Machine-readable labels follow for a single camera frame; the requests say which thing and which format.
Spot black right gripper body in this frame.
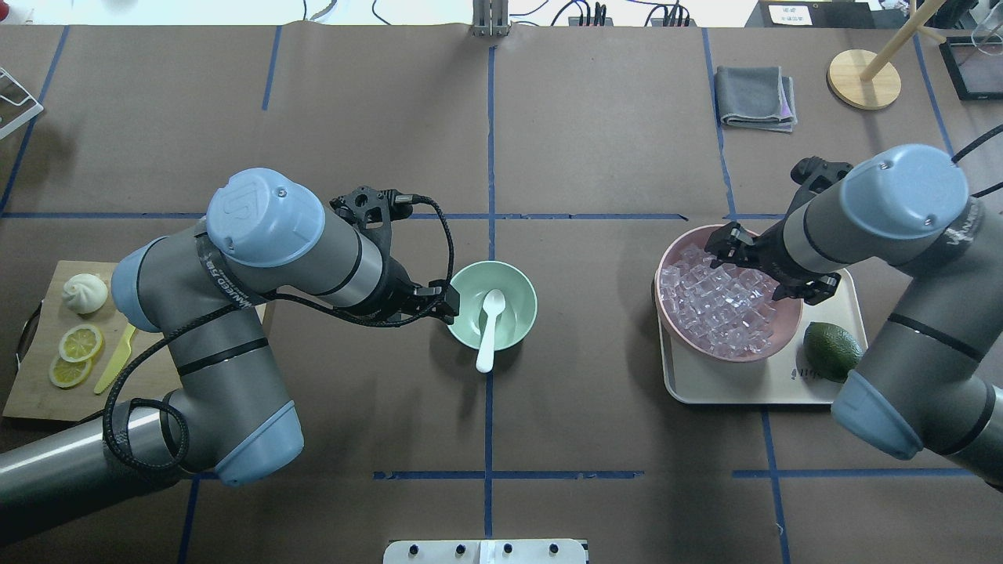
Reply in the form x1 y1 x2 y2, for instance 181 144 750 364
704 157 853 305

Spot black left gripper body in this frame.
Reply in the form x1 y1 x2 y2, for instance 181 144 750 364
329 186 461 326

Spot white plastic spoon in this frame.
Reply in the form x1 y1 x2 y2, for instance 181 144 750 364
474 288 506 374

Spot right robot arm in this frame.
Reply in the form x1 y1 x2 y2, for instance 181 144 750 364
705 144 1002 490

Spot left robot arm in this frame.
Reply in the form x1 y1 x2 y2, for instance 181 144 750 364
1 168 459 545

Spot clear ice cubes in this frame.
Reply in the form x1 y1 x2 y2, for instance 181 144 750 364
657 245 778 360

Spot pink bowl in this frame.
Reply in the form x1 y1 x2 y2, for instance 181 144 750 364
654 224 803 362

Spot mint green bowl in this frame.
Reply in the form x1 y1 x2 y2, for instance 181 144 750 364
448 261 538 351

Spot green lime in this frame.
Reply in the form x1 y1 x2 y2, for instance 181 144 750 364
802 321 864 383

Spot beige plastic tray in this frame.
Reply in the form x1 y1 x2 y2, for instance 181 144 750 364
660 269 867 406

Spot folded grey cloth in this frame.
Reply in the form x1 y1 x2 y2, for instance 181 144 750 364
714 67 798 133

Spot wooden mug tree stand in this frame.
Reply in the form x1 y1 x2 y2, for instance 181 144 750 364
827 1 947 110

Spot mirror tray glass rack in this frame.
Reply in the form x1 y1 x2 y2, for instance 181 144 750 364
939 34 1002 101

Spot yellow plastic knife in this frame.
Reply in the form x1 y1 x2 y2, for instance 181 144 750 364
92 324 137 396

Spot wooden cutting board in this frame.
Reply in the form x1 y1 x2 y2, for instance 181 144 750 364
3 260 180 421

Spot upper lemon slice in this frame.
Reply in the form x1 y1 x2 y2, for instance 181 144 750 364
57 324 104 363

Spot lemon slice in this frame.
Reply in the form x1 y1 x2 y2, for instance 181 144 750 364
48 356 93 389
57 324 104 363

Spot lower lemon slice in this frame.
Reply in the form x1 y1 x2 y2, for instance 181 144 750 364
48 356 93 389

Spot aluminium frame post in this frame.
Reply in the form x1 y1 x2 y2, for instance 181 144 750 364
470 0 511 37

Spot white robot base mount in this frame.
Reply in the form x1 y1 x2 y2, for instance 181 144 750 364
382 538 590 563

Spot white wire cup rack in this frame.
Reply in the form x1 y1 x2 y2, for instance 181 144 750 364
1 68 44 139

